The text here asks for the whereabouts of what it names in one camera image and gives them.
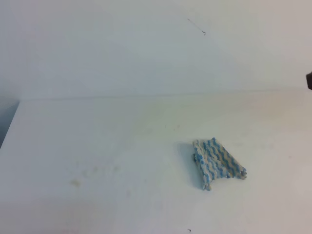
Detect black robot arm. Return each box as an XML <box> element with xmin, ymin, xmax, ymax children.
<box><xmin>306</xmin><ymin>72</ymin><xmax>312</xmax><ymax>90</ymax></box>

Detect blue white striped rag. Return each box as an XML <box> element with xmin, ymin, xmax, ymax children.
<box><xmin>193</xmin><ymin>137</ymin><xmax>247</xmax><ymax>191</ymax></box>

